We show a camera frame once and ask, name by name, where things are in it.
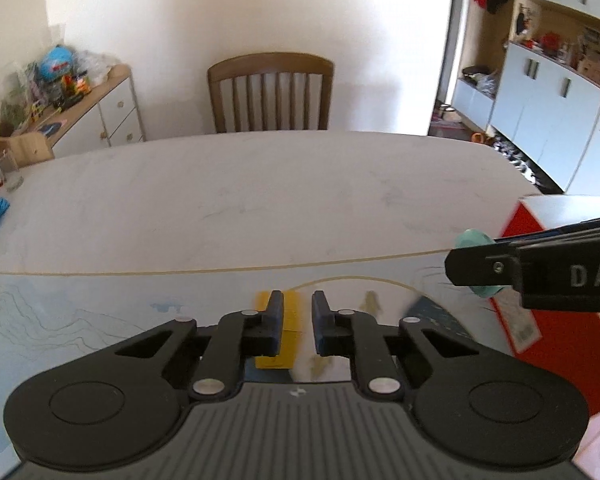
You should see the small teal toy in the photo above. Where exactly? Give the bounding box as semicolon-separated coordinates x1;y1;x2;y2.
452;228;511;298

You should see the red cardboard box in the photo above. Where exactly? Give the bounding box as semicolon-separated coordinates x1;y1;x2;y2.
487;195;600;403

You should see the light wooden box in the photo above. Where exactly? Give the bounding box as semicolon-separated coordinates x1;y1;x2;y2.
0;132;55;168

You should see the white wooden cabinet wall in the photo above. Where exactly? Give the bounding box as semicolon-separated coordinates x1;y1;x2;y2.
452;0;600;196

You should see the white plastic bag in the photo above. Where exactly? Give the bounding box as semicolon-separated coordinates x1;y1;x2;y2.
75;50;123;86

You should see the small clear glass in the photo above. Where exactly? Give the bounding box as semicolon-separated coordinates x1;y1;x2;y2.
2;152;23;192

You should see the yellow block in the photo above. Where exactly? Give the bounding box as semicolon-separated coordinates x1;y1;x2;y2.
254;290;301;371

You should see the patterned door rug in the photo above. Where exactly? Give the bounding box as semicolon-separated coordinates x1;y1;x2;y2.
430;110;461;136

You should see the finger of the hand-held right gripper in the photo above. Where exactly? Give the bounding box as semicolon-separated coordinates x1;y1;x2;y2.
497;212;600;247
444;245;523;288

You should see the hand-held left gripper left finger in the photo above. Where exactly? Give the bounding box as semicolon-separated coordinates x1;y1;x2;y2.
70;290;285;403

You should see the row of white shoes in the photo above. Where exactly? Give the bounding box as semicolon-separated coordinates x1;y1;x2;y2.
495;140;541;181

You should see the crumpled grey plastic bag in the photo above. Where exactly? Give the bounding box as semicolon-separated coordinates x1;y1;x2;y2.
460;65;501;93

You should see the wooden sideboard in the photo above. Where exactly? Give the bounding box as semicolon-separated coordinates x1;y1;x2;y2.
0;64;146;168

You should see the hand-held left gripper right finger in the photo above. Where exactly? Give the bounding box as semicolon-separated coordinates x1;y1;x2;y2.
311;290;526;403

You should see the blue globe toy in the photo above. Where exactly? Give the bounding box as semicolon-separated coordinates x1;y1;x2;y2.
37;46;76;81

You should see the printed table mat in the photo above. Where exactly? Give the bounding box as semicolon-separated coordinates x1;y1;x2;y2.
0;247;531;461

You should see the clear plastic bag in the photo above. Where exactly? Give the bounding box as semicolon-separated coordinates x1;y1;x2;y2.
0;62;41;126

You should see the wooden chair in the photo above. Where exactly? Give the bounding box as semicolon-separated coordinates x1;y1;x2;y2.
207;51;335;134

